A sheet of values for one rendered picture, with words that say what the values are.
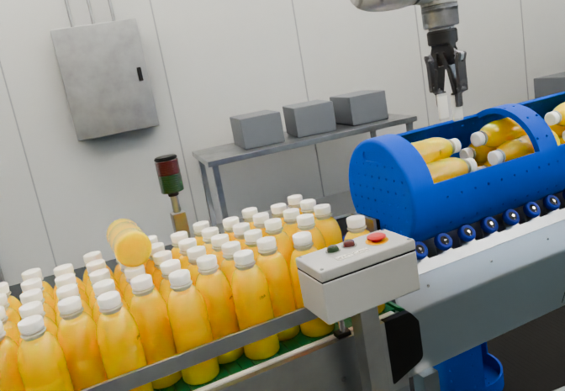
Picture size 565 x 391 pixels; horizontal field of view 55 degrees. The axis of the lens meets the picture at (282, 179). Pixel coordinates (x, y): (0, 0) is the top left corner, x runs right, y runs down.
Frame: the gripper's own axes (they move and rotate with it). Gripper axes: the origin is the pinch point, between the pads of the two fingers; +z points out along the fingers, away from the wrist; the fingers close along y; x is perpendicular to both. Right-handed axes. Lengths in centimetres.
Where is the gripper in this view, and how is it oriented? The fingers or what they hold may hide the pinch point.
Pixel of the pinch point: (450, 108)
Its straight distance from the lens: 150.2
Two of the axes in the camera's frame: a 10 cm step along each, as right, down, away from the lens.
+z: 1.7, 9.6, 2.1
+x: -8.9, 2.4, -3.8
